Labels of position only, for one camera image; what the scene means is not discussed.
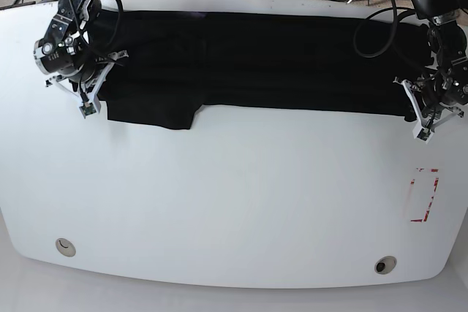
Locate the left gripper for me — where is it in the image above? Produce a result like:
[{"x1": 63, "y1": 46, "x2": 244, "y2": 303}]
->
[{"x1": 393, "y1": 77, "x2": 464, "y2": 132}]

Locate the right table cable grommet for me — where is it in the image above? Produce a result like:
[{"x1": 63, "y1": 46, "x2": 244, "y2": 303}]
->
[{"x1": 374, "y1": 256, "x2": 397, "y2": 275}]

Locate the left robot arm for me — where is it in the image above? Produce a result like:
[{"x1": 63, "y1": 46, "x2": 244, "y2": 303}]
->
[{"x1": 359, "y1": 0, "x2": 467, "y2": 142}]

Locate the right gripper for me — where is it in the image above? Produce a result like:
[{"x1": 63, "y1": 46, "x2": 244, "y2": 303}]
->
[{"x1": 45, "y1": 50, "x2": 129, "y2": 106}]

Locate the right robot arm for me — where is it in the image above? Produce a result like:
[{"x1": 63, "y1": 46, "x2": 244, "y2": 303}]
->
[{"x1": 34, "y1": 0, "x2": 124, "y2": 111}]

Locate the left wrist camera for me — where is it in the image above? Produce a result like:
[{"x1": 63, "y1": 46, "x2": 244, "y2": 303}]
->
[{"x1": 412, "y1": 124, "x2": 434, "y2": 144}]

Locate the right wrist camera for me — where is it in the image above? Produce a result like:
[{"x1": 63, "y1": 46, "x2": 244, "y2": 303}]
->
[{"x1": 78, "y1": 101, "x2": 101, "y2": 118}]

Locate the table cable grommet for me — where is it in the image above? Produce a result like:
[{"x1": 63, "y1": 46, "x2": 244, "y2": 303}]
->
[
  {"x1": 374, "y1": 256, "x2": 397, "y2": 275},
  {"x1": 56, "y1": 238, "x2": 76, "y2": 258}
]

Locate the black printed t-shirt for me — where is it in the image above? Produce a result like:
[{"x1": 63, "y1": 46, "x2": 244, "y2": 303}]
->
[{"x1": 89, "y1": 11, "x2": 431, "y2": 130}]

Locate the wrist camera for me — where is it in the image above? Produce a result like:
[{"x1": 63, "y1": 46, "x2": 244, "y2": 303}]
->
[
  {"x1": 412, "y1": 124, "x2": 434, "y2": 144},
  {"x1": 78, "y1": 101, "x2": 101, "y2": 118}
]

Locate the left table cable grommet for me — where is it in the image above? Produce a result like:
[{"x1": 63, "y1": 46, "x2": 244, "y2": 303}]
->
[{"x1": 56, "y1": 238, "x2": 76, "y2": 258}]

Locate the red tape rectangle marking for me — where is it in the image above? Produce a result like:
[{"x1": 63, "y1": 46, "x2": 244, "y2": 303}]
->
[{"x1": 405, "y1": 168, "x2": 441, "y2": 223}]

